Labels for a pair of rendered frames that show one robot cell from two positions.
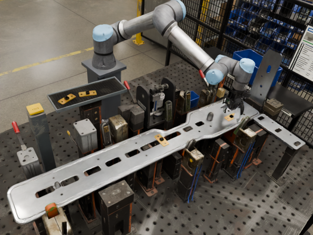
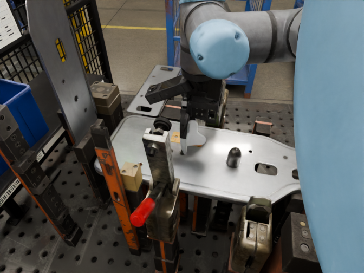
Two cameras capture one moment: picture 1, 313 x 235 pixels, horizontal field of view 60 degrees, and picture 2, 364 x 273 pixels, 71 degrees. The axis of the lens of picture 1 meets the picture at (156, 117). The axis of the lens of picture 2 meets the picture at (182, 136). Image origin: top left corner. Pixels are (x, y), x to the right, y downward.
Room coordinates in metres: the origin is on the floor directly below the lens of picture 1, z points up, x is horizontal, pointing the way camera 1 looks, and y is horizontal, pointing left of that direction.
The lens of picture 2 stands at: (1.53, -0.05, 1.48)
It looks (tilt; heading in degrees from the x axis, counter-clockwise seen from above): 44 degrees down; 234
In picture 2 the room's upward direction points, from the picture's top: straight up
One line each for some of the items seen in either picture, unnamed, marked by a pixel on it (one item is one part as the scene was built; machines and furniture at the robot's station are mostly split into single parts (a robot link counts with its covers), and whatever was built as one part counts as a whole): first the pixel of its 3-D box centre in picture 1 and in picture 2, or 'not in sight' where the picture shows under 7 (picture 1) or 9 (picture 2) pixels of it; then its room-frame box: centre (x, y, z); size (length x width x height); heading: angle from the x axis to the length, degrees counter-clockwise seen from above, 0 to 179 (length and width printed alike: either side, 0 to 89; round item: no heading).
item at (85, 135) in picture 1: (87, 156); not in sight; (0.90, 0.32, 0.90); 0.13 x 0.10 x 0.41; 39
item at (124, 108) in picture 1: (123, 135); not in sight; (1.08, 0.17, 0.90); 0.05 x 0.05 x 0.40; 39
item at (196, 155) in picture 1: (188, 175); not in sight; (0.88, -0.20, 0.87); 0.12 x 0.09 x 0.35; 39
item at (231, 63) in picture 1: (224, 65); (225, 40); (1.25, -0.32, 1.31); 0.11 x 0.11 x 0.08; 61
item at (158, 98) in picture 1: (153, 119); not in sight; (1.20, 0.01, 0.94); 0.18 x 0.13 x 0.49; 129
